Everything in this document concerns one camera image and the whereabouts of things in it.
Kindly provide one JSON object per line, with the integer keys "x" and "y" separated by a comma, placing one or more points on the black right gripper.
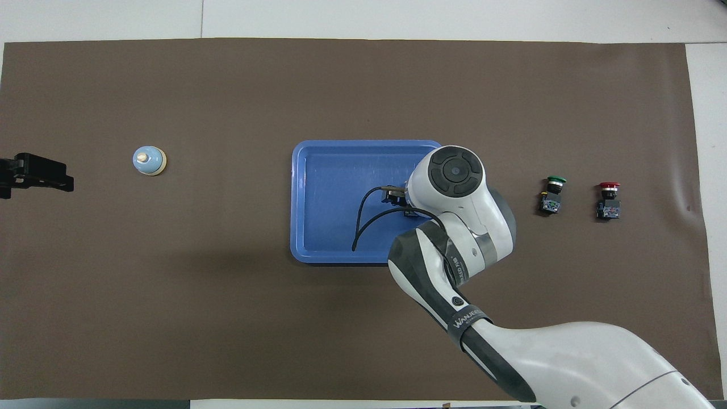
{"x": 395, "y": 197}

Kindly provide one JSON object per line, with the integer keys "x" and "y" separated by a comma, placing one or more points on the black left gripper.
{"x": 25, "y": 170}

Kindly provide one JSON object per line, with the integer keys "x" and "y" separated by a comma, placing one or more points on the light blue desk bell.
{"x": 147, "y": 160}

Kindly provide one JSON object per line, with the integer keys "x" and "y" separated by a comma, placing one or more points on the green push button switch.
{"x": 552, "y": 196}

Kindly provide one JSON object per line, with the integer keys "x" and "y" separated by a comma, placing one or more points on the red push button switch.
{"x": 609, "y": 201}

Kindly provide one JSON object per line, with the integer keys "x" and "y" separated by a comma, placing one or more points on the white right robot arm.
{"x": 483, "y": 227}

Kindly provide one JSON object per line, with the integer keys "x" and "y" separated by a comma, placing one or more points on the blue plastic tray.
{"x": 329, "y": 199}

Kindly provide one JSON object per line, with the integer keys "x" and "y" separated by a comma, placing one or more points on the brown table mat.
{"x": 170, "y": 312}

